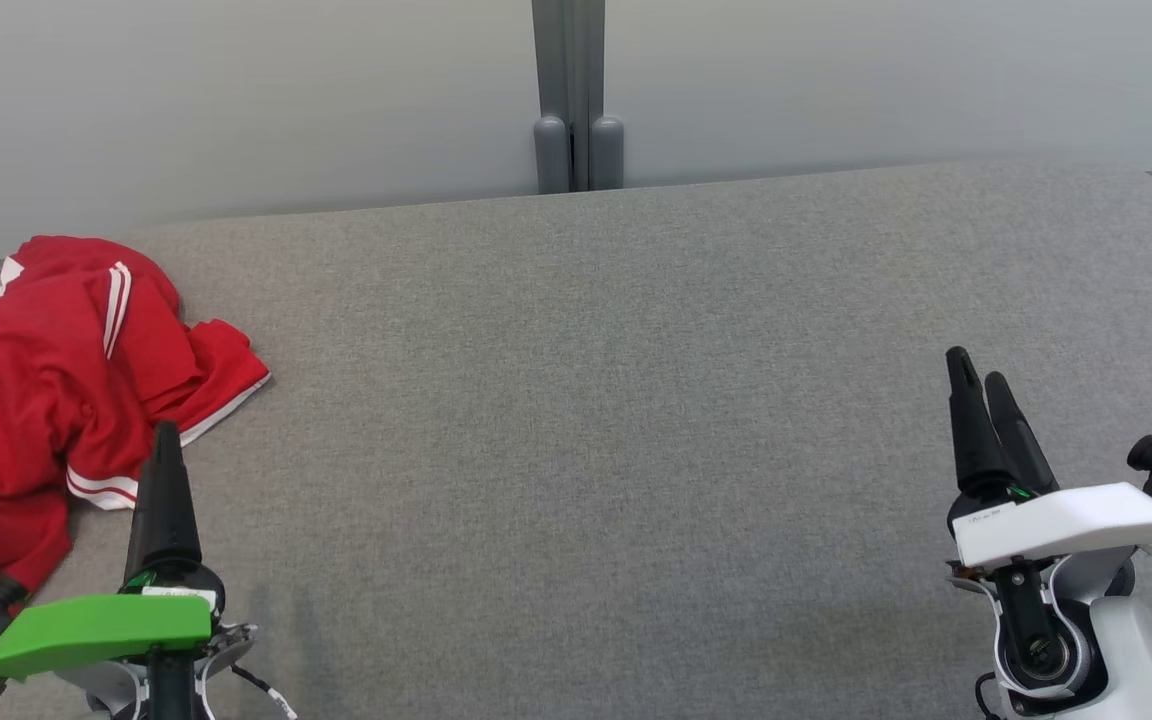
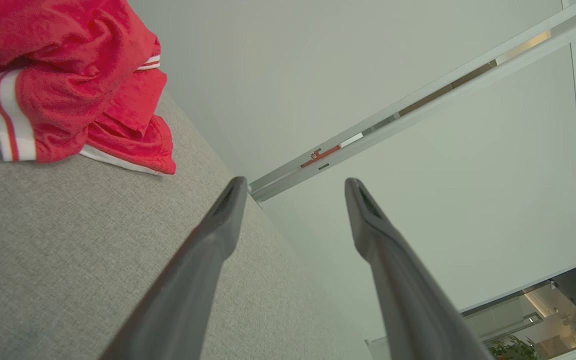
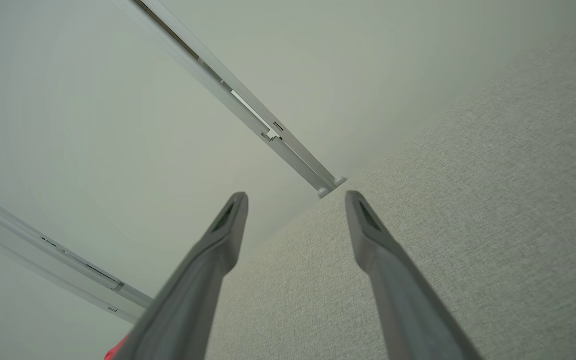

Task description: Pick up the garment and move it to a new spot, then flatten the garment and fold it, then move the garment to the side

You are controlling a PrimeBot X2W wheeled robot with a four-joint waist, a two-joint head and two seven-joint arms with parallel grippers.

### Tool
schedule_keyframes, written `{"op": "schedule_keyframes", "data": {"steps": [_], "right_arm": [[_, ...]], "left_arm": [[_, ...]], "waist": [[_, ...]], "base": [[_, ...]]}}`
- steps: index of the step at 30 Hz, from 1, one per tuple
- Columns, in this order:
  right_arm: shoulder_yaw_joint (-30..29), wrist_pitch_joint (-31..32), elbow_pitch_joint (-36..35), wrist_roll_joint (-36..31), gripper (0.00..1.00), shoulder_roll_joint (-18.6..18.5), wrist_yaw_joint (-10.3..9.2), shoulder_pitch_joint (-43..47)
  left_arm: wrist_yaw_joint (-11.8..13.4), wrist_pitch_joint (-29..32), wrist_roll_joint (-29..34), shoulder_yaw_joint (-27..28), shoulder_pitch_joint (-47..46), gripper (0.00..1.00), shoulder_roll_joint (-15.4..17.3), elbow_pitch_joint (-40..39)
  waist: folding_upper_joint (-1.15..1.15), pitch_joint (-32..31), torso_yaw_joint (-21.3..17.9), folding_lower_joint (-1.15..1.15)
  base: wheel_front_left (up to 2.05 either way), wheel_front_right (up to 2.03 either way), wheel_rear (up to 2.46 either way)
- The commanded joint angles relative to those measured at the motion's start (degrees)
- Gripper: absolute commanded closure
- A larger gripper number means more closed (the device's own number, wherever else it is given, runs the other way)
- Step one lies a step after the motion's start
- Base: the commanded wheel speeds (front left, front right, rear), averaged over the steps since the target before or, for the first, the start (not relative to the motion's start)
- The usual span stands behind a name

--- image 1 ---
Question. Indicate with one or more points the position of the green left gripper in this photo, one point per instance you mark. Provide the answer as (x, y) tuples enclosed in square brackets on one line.
[(96, 625)]

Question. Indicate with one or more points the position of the grey partition post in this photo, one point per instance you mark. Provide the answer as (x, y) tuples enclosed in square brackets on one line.
[(576, 90)]

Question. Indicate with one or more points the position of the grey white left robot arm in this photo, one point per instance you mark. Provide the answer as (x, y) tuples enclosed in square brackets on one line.
[(171, 690)]

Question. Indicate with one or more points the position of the red jersey with white sleeves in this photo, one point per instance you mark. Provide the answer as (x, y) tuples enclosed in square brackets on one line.
[(16, 400)]

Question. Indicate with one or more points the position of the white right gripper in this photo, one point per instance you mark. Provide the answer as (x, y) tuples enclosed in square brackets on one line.
[(1066, 525)]

